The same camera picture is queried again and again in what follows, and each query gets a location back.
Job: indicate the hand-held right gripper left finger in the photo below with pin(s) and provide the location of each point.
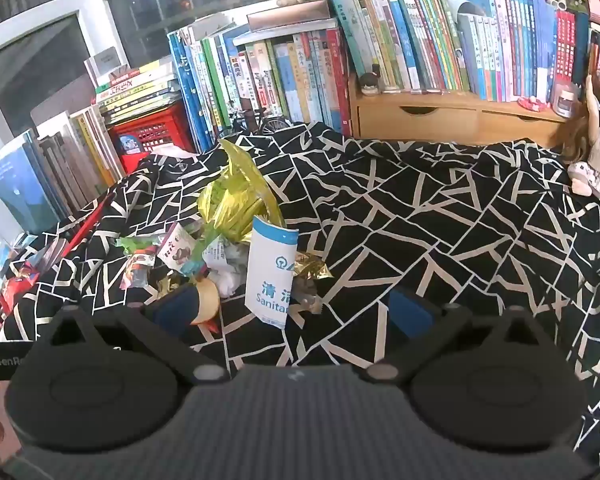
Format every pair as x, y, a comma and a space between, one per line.
172, 310

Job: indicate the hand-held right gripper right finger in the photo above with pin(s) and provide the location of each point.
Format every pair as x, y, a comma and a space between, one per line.
410, 312

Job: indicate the green white plastic wrapper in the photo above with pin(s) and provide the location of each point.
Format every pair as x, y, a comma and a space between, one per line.
202, 260

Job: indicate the white blue paper packet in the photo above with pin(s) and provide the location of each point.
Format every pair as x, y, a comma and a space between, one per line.
270, 270

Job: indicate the gold foil wrapper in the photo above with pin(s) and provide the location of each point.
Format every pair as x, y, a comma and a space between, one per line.
235, 200

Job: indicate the row of large grey books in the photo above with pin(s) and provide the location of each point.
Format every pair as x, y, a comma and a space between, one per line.
40, 175

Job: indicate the flat stack of books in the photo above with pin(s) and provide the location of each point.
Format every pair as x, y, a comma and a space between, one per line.
135, 92

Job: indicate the row of blue green books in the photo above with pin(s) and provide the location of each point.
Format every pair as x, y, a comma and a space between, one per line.
280, 80

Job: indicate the long row of upright books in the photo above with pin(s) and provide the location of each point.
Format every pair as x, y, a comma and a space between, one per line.
430, 35

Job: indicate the yellow round wrapper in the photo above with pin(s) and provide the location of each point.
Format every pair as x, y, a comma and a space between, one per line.
207, 300

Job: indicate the colourful snack packet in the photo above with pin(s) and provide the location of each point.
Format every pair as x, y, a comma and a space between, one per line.
137, 266

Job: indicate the white red snack packet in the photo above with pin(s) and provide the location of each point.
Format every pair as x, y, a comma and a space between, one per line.
177, 250

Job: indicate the crumpled white paper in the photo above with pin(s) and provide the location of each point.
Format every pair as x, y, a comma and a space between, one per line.
227, 275

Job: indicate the black white patterned blanket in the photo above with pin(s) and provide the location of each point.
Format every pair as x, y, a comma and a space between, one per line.
430, 210

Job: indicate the small gold foil piece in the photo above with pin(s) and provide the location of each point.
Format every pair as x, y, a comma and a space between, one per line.
312, 266

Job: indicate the red plastic crate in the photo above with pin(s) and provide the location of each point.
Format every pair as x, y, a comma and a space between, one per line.
155, 127

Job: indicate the wooden drawer shelf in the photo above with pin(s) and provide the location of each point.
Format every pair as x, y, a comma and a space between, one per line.
430, 115

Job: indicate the black model bicycle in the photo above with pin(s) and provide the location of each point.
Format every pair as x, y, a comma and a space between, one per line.
272, 125

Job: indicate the small dark-haired figurine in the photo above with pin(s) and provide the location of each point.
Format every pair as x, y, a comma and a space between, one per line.
369, 82

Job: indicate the small pink trinket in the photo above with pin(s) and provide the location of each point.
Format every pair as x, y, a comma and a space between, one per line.
532, 103

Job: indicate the white grey box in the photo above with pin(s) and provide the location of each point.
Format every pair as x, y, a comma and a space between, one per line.
102, 62

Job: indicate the small glass jar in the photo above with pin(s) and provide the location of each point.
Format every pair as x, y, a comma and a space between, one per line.
565, 102

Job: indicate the brown flat box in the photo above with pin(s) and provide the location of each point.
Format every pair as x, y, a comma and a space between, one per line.
290, 17

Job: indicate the window with white frame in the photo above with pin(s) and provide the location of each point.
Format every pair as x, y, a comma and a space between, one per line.
30, 70

